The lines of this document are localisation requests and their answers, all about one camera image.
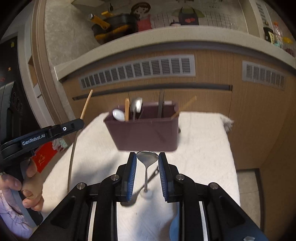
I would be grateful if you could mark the white towel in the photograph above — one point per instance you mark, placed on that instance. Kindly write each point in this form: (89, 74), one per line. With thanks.
(203, 150)

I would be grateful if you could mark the wooden kitchen cabinet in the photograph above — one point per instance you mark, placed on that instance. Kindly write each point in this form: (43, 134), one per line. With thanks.
(208, 74)

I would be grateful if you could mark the bamboo chopstick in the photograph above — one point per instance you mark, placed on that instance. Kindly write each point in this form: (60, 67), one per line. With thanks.
(185, 106)
(87, 103)

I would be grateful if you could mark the wooden spoon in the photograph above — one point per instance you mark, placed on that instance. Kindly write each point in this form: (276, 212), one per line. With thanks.
(127, 109)

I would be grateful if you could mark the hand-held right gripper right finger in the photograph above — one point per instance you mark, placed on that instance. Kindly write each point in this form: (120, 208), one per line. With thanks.
(163, 176)

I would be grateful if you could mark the short grey vent grille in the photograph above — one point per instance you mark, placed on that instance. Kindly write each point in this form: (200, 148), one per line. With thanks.
(263, 74)

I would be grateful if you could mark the dark jar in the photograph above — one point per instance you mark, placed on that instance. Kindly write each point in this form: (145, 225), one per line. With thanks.
(268, 34)

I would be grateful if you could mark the black refrigerator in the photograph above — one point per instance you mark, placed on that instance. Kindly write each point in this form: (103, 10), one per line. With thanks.
(10, 58)

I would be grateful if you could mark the cartoon wall poster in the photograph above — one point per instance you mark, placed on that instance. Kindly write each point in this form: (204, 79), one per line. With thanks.
(143, 20)

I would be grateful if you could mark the red box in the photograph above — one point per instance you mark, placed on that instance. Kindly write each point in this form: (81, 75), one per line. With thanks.
(44, 157)

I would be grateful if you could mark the yellow lidded container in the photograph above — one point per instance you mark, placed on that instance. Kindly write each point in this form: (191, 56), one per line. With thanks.
(288, 44)

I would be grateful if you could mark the blue spoon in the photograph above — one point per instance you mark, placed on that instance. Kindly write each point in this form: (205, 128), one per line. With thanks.
(175, 227)

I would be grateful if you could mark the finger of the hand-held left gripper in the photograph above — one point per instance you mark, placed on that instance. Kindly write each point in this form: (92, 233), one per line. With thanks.
(64, 128)

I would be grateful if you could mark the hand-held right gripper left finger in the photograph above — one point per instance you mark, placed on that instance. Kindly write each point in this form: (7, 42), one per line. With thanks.
(131, 176)

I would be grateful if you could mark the person's left hand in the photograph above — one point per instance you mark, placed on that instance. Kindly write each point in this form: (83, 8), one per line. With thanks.
(34, 185)

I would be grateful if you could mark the orange capped clear bottle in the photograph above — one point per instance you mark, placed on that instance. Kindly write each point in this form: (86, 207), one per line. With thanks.
(278, 34)

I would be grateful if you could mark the person's left forearm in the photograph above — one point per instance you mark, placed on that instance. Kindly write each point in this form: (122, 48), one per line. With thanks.
(11, 215)

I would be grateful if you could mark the purple plastic utensil holder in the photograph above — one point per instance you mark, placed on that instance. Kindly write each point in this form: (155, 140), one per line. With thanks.
(143, 134)

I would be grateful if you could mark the long grey vent grille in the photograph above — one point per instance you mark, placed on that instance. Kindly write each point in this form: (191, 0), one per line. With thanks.
(138, 69)

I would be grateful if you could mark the pale kitchen counter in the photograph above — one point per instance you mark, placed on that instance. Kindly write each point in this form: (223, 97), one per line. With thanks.
(185, 37)

